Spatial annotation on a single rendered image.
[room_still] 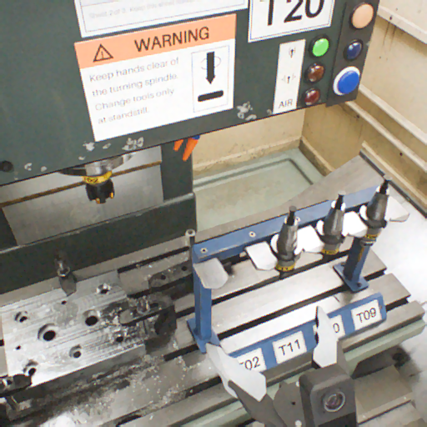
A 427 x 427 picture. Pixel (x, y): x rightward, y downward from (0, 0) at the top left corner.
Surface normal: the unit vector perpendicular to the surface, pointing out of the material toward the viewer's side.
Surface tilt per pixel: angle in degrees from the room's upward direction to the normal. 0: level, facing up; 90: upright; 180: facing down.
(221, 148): 90
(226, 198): 0
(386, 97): 90
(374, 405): 7
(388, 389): 7
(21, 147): 90
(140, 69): 90
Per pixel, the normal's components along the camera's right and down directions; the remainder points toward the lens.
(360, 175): -0.37, -0.53
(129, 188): 0.39, 0.65
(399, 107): -0.92, 0.27
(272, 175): 0.00, -0.71
